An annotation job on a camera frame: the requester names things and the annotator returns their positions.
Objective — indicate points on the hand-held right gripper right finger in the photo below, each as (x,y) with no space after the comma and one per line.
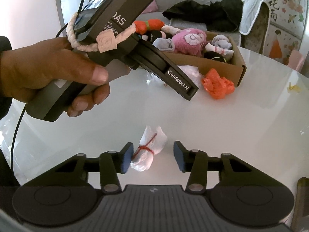
(179,157)

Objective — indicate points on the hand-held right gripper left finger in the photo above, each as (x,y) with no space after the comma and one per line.
(126,158)

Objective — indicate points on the white sock with red band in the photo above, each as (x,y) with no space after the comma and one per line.
(149,147)

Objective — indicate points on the orange sock with green band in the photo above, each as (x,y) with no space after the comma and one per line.
(149,26)

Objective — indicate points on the black fuzzy sock bundle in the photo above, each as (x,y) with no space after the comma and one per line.
(155,35)

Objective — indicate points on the white and pink sock roll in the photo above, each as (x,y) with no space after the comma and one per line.
(170,30)

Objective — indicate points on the pink fluffy sock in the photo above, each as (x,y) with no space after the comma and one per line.
(189,42)

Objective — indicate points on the pale pink sock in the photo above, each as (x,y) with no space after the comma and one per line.
(190,71)

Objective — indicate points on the shallow cardboard box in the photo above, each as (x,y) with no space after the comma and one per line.
(217,65)

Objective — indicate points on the white knotted sock bundle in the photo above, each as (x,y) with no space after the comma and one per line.
(222,43)

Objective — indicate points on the person's left forearm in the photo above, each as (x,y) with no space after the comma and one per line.
(3,44)

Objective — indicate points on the white desktop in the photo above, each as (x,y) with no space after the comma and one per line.
(217,125)

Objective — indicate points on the person's left hand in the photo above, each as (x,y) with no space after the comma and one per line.
(36,65)

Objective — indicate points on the pink pillow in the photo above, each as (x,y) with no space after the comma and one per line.
(151,6)

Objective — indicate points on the orange sock bundle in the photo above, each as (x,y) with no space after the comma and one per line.
(217,85)

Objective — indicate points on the black jacket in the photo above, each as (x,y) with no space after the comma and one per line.
(205,12)

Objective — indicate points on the person's dark clothing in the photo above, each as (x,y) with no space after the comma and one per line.
(6,169)

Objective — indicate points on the brown wooden furniture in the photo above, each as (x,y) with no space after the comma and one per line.
(303,203)

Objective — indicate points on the yellow scrap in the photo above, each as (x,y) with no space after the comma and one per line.
(293,87)

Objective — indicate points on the white quilted blanket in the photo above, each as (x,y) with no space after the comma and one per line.
(251,14)

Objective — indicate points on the pink plastic chair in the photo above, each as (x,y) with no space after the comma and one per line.
(297,60)

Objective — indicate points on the floral folding screen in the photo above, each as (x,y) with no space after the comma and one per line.
(284,17)

